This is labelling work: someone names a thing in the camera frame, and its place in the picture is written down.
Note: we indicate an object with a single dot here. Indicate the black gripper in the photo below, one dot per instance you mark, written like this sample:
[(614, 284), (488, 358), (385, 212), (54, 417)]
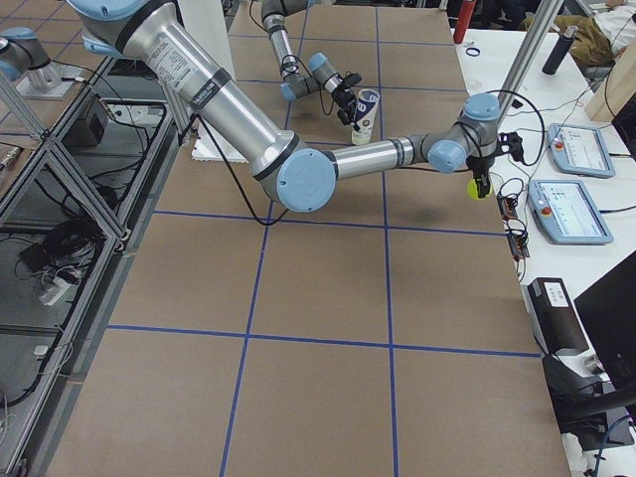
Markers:
[(479, 169), (341, 95)]

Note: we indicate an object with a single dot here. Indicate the tennis ball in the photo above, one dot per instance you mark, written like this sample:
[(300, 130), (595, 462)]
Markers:
[(477, 191)]

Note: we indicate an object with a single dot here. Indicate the white tennis ball can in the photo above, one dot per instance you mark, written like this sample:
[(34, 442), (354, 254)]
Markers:
[(368, 102)]

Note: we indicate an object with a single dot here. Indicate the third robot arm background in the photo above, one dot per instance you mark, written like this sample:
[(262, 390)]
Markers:
[(26, 63)]

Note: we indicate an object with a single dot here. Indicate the near blue teach pendant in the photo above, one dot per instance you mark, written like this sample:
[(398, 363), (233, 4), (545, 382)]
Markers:
[(565, 212)]

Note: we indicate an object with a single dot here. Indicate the blue teach pendant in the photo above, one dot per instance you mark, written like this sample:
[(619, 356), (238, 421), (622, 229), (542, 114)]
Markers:
[(565, 212), (580, 150)]

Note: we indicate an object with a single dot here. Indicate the far blue teach pendant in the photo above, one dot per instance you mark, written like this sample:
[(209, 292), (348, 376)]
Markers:
[(580, 150)]

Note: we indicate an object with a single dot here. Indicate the black thermos bottle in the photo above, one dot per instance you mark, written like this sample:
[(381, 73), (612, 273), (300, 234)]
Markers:
[(561, 48)]

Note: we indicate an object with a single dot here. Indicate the black box with label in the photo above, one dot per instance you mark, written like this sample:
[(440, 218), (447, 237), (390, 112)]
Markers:
[(559, 326)]

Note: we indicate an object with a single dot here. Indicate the red cylinder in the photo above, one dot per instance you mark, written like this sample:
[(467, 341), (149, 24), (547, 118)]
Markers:
[(463, 20)]

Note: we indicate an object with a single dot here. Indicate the wooden board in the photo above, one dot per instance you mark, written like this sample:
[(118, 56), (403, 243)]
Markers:
[(616, 90)]

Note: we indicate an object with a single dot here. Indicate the brown paper table cover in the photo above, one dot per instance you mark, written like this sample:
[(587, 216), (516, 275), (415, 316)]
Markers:
[(384, 335)]

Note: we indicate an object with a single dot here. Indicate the black computer monitor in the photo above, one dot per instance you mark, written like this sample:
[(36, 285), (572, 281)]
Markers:
[(586, 406)]

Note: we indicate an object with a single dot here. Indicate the aluminium frame post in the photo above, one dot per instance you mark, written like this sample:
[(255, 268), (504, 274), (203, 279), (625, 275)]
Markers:
[(541, 23)]

